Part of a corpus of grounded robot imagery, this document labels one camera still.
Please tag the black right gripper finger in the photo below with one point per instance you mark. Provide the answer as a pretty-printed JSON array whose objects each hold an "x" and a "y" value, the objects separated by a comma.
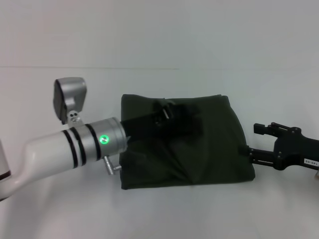
[
  {"x": 261, "y": 155},
  {"x": 271, "y": 130}
]

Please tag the dark green shirt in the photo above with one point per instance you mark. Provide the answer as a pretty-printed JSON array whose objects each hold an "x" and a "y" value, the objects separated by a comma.
[{"x": 211, "y": 159}]

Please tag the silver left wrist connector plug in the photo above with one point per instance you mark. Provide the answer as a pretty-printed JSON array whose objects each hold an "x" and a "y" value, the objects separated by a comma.
[{"x": 111, "y": 165}]

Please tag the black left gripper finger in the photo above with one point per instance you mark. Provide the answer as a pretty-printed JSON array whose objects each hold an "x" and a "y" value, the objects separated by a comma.
[
  {"x": 163, "y": 107},
  {"x": 189, "y": 119}
]

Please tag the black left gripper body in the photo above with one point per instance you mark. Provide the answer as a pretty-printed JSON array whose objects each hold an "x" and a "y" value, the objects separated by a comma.
[{"x": 142, "y": 127}]

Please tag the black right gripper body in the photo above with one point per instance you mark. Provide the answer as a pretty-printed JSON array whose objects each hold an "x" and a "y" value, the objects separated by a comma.
[{"x": 296, "y": 152}]

